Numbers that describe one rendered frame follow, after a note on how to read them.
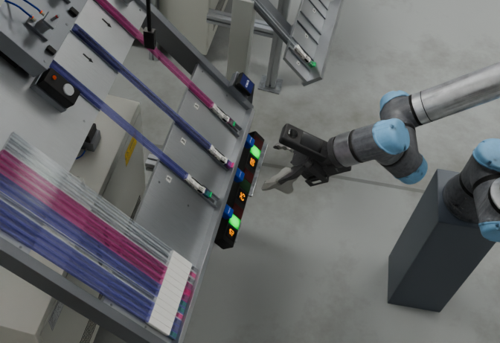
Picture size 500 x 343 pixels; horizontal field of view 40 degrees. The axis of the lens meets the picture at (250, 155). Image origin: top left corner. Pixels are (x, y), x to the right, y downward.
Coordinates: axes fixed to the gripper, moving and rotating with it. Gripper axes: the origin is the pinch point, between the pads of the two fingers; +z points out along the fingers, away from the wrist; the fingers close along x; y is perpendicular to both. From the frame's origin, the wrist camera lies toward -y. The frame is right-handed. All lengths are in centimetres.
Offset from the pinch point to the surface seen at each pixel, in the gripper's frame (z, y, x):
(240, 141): 8.2, -3.4, 7.6
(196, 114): 10.0, -17.7, 5.8
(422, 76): 18, 90, 119
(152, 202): 10.0, -20.2, -21.7
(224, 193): 8.1, -3.4, -8.6
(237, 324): 53, 55, -10
